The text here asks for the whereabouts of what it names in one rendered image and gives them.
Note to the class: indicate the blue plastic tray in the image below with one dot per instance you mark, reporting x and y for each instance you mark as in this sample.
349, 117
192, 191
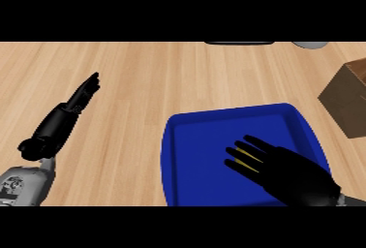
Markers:
206, 155

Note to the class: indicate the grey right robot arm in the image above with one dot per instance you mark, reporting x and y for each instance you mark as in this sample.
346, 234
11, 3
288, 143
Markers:
352, 201

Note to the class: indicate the grey round object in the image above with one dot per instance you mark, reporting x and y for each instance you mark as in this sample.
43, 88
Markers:
310, 45

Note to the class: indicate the yellow lemon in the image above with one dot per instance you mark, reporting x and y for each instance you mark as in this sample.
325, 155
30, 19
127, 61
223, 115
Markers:
248, 157

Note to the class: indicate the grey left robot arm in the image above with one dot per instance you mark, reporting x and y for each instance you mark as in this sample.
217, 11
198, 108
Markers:
21, 185

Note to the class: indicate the brown cardboard box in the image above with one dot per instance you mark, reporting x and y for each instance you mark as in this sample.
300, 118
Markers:
347, 103

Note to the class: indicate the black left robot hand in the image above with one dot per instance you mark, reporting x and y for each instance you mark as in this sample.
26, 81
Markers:
57, 124

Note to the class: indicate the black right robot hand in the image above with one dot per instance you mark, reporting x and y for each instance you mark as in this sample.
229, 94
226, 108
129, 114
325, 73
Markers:
296, 176

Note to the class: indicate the dark flat object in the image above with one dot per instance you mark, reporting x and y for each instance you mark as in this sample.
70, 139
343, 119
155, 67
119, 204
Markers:
240, 42

